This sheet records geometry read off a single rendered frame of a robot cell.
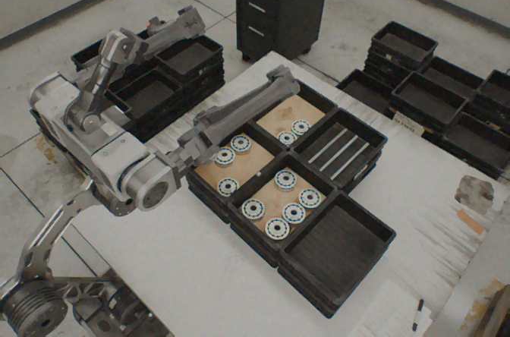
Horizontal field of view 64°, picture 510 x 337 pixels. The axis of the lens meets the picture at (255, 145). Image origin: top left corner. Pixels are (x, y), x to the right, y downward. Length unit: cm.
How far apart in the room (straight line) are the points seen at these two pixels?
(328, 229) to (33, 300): 116
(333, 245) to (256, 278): 36
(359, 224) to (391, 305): 35
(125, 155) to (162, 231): 85
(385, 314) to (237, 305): 61
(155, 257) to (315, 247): 71
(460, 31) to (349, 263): 327
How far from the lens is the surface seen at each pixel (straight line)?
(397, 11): 466
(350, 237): 184
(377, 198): 213
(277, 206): 186
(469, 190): 233
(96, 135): 126
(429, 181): 228
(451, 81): 338
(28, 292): 174
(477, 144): 303
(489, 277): 300
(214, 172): 196
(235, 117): 127
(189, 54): 310
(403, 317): 192
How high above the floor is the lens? 245
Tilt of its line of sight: 52 degrees down
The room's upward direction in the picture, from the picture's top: 2 degrees clockwise
